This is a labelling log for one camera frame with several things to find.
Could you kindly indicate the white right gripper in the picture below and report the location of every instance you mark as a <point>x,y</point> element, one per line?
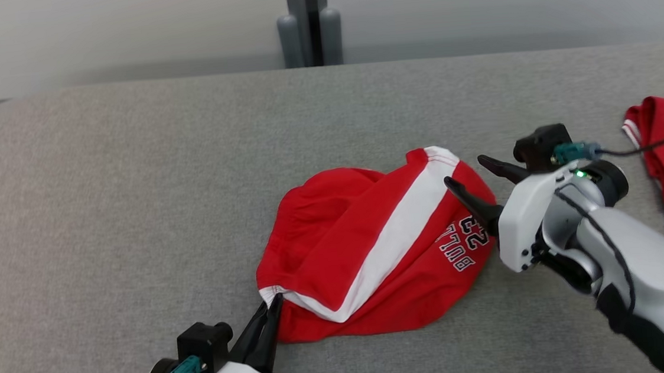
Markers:
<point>524,219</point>

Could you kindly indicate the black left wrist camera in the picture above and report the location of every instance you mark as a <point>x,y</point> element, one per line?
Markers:
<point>202,345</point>

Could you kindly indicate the grey cylindrical post foot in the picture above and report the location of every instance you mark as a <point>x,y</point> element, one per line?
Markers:
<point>331,35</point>
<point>290,41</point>

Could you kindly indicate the red white-striped shorts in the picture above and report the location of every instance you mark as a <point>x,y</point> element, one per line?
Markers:
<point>342,239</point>

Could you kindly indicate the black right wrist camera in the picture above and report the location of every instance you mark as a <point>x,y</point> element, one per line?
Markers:
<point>542,146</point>

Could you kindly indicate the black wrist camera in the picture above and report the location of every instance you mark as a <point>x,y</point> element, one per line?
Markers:
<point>542,146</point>
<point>202,345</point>

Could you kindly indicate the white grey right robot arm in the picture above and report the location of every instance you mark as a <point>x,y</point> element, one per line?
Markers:
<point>652,268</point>

